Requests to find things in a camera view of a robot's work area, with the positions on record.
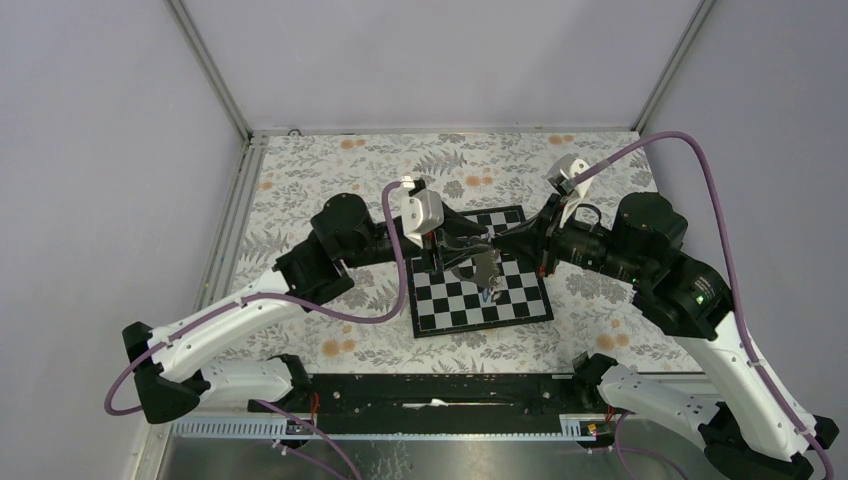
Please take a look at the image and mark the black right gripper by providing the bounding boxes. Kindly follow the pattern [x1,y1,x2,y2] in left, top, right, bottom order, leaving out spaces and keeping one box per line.
[491,191,649,284]

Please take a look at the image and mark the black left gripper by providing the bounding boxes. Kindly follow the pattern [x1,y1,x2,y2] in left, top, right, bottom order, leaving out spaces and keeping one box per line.
[343,201,494,276]

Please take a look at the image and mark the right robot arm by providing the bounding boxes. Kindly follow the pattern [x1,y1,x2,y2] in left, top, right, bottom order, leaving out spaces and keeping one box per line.
[493,193,839,479]

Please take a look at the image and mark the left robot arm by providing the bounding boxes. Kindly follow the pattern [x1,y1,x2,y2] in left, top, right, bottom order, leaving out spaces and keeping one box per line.
[122,187,491,424]

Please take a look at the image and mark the black white chessboard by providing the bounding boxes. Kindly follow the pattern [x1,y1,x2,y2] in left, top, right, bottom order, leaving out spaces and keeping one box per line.
[400,206,556,340]

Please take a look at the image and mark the floral table cloth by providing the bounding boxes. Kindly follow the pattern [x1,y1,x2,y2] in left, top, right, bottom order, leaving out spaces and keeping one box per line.
[223,132,696,373]

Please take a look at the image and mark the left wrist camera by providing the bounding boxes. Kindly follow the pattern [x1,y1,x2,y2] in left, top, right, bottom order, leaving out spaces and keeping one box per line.
[400,176,445,247]

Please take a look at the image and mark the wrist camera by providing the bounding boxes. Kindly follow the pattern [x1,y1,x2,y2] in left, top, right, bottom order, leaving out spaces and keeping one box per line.
[400,176,445,247]
[545,156,592,227]

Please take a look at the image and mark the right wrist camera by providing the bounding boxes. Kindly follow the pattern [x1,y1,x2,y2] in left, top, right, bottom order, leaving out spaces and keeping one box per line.
[545,156,592,227]

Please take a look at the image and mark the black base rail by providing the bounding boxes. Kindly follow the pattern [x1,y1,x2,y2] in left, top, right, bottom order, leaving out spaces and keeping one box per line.
[274,373,618,435]

